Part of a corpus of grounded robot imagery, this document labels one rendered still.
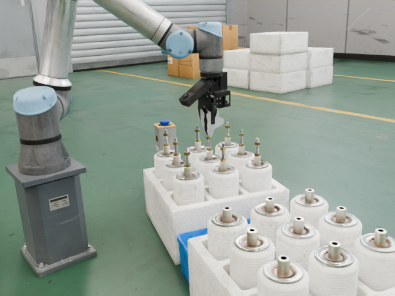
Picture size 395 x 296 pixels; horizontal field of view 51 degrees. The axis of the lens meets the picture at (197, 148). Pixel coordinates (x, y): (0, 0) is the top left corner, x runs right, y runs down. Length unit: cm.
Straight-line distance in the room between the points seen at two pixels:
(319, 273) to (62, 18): 98
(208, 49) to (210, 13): 646
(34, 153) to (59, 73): 27
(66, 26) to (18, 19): 495
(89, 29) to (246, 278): 588
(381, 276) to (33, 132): 94
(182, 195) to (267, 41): 294
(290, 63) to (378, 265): 328
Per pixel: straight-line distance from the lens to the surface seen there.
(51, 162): 126
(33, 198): 128
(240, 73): 433
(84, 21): 655
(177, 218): 124
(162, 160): 145
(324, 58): 447
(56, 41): 135
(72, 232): 135
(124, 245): 144
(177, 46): 117
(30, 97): 124
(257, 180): 133
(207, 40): 132
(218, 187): 129
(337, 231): 101
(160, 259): 135
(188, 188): 124
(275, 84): 402
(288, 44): 402
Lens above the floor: 72
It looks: 17 degrees down
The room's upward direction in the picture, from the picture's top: 2 degrees counter-clockwise
